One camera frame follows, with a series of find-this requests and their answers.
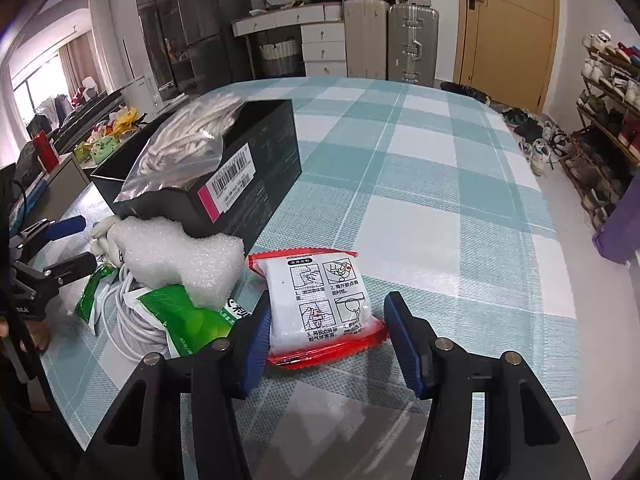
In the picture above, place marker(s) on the person's left hand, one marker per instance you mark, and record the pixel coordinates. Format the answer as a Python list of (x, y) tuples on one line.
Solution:
[(36, 335)]

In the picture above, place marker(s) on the dark doormat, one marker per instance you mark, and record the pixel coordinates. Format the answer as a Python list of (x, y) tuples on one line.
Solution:
[(465, 92)]

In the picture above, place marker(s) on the white foam sheet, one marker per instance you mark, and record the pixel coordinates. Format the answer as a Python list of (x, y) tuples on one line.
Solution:
[(175, 260)]

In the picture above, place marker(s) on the pile of assorted clothes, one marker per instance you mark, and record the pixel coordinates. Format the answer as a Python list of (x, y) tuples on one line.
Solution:
[(55, 102)]

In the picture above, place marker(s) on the small green and white packet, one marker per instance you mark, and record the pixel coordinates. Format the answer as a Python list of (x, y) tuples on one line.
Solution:
[(95, 295)]

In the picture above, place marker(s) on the grey side cabinet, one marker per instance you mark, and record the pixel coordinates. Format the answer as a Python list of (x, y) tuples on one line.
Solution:
[(65, 182)]

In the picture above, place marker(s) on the silver suitcase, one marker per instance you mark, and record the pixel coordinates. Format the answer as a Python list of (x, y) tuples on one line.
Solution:
[(412, 42)]

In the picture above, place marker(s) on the wooden door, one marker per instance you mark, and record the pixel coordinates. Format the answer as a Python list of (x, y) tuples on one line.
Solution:
[(505, 25)]

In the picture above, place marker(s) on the grey and white laundry basket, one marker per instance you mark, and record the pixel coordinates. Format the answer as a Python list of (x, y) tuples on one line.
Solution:
[(279, 57)]

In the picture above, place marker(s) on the teal checked tablecloth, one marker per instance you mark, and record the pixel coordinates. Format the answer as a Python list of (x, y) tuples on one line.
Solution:
[(425, 185)]

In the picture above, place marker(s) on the purple bag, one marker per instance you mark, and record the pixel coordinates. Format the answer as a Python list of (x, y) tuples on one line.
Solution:
[(620, 225)]

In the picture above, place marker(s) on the black cardboard box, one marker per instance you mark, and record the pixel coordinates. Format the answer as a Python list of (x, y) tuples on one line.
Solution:
[(260, 185)]

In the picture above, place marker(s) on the large green and white packet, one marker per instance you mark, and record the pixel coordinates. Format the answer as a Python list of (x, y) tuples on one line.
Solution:
[(185, 322)]

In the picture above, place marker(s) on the beige suitcase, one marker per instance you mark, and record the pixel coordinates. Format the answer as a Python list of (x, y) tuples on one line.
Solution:
[(365, 40)]

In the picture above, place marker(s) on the brown curtain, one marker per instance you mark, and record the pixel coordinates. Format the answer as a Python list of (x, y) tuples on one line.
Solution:
[(80, 60)]

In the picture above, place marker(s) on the white desk with drawers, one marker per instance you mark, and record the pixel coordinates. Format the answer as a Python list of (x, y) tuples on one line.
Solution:
[(320, 35)]

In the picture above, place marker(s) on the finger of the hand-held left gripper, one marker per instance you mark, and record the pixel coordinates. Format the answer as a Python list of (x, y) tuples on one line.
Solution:
[(75, 266), (65, 227)]

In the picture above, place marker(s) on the cluster of loose shoes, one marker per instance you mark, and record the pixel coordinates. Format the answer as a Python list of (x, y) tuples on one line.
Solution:
[(537, 145)]

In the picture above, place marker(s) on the white appliance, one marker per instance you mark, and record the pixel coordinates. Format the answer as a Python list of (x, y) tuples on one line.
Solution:
[(140, 97)]

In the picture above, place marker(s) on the red and white packet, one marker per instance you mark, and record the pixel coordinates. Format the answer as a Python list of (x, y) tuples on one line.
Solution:
[(320, 305)]

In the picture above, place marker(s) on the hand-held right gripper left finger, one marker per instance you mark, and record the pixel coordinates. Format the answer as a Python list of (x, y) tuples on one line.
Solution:
[(255, 347)]

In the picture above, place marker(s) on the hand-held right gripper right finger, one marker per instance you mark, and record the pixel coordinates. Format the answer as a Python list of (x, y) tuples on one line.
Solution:
[(405, 347)]

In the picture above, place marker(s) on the rows of racked shoes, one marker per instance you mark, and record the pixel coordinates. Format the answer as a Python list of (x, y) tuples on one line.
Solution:
[(610, 75)]

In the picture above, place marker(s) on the pile of colourful packets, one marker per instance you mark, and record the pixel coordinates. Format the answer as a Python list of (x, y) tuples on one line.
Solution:
[(107, 135)]

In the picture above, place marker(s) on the wooden shoe rack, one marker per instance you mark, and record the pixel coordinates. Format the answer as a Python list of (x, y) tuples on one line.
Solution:
[(600, 160)]

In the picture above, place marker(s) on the dark grey refrigerator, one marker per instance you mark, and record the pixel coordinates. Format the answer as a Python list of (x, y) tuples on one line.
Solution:
[(200, 15)]

